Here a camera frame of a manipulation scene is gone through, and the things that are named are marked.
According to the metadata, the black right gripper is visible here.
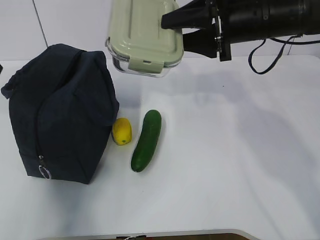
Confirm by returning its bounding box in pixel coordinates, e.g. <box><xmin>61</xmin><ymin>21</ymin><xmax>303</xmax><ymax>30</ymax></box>
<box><xmin>161</xmin><ymin>0</ymin><xmax>232</xmax><ymax>62</ymax></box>

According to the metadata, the silver zipper pull ring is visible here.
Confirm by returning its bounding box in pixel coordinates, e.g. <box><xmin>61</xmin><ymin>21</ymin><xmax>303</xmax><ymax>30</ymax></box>
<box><xmin>38</xmin><ymin>164</ymin><xmax>53</xmax><ymax>180</ymax></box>

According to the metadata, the yellow lemon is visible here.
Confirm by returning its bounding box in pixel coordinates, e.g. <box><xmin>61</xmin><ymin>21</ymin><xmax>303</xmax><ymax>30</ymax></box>
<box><xmin>112</xmin><ymin>117</ymin><xmax>132</xmax><ymax>146</ymax></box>

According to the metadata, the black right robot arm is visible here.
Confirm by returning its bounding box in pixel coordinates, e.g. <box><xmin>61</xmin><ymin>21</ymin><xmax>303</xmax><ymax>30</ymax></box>
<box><xmin>161</xmin><ymin>0</ymin><xmax>320</xmax><ymax>62</ymax></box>

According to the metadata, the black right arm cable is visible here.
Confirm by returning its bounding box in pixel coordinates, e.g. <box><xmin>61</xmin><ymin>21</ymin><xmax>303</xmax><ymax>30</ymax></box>
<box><xmin>248</xmin><ymin>32</ymin><xmax>320</xmax><ymax>75</ymax></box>

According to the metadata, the green cucumber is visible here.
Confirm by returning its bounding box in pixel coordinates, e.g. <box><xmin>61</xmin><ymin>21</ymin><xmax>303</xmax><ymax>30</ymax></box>
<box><xmin>130</xmin><ymin>109</ymin><xmax>162</xmax><ymax>173</ymax></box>

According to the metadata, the green lidded glass container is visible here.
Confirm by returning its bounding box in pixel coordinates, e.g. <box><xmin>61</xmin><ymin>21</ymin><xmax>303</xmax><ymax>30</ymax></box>
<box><xmin>105</xmin><ymin>0</ymin><xmax>184</xmax><ymax>77</ymax></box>

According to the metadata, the dark navy lunch bag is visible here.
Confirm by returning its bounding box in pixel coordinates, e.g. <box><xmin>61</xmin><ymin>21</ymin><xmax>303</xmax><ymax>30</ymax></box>
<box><xmin>0</xmin><ymin>43</ymin><xmax>120</xmax><ymax>184</ymax></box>

